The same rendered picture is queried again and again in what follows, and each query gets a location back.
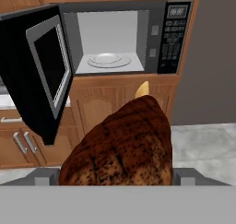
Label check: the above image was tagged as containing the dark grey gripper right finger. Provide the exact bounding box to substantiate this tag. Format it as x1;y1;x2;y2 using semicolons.
171;168;232;187

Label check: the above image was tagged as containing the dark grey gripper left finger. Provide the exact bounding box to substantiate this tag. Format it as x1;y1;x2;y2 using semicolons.
0;168;61;187

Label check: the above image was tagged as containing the brown grilled steak with bone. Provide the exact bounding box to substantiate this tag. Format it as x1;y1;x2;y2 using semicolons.
58;80;175;187

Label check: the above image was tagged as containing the black microwave door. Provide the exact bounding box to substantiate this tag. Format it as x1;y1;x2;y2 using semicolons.
0;4;75;147

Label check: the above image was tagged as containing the grey and black microwave oven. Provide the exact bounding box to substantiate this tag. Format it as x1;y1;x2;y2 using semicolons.
58;0;195;78

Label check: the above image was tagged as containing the glass microwave turntable plate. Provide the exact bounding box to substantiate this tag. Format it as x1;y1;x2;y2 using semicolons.
87;52;133;69

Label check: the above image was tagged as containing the wooden base cupboard door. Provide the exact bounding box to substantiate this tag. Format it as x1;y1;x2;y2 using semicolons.
29;126;81;168
0;129;40;170

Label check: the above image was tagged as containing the wooden drawer front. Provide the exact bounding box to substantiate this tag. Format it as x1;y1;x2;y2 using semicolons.
0;107;77;132

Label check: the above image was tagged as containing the wooden arched-panel cupboard door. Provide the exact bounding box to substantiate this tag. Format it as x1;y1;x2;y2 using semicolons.
124;83;179;124
69;85;124;143

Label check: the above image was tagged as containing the silver cupboard door handle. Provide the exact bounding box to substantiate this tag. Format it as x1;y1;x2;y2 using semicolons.
12;131;29;155
23;131;39;154

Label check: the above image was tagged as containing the silver drawer handle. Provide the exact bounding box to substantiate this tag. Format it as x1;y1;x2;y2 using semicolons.
0;116;24;124

